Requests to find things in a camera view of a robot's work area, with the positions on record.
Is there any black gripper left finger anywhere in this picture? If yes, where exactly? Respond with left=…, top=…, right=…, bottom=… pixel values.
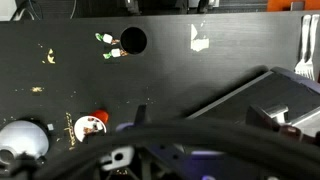
left=134, top=104, right=151, bottom=124

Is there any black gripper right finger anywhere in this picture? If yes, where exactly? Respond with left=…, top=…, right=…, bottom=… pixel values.
left=245, top=104, right=290, bottom=133

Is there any green white candy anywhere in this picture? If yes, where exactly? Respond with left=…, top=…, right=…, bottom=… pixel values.
left=94, top=32, right=120, bottom=46
left=102, top=48, right=129, bottom=60

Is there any red plastic cup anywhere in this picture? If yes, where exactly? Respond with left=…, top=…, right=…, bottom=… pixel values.
left=73, top=109, right=110, bottom=143

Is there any wrapped candy inside cup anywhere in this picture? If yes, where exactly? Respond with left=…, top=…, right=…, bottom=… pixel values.
left=83, top=121, right=104, bottom=136

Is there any grey toaster oven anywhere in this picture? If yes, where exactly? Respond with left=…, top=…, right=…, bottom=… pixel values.
left=186, top=66, right=320, bottom=134

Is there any yellow crumb streak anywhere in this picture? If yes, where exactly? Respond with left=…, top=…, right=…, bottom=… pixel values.
left=63, top=112, right=77, bottom=150

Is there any white plastic fork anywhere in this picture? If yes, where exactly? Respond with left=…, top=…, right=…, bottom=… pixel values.
left=304, top=13, right=320, bottom=81
left=294, top=13, right=312, bottom=78

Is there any pale torn tape scrap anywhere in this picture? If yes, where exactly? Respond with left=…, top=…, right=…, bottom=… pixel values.
left=190, top=23, right=211, bottom=53

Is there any large yellow crumb scrap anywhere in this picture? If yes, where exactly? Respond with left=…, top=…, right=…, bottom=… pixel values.
left=42, top=48, right=57, bottom=65

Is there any small yellow crumb scrap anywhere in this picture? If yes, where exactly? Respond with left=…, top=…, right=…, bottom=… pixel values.
left=30, top=86, right=45, bottom=94

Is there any grey kettle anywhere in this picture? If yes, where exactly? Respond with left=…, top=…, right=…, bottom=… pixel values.
left=0, top=119, right=50, bottom=168

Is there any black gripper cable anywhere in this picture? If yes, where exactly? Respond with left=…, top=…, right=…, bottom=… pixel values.
left=31, top=118, right=320, bottom=180

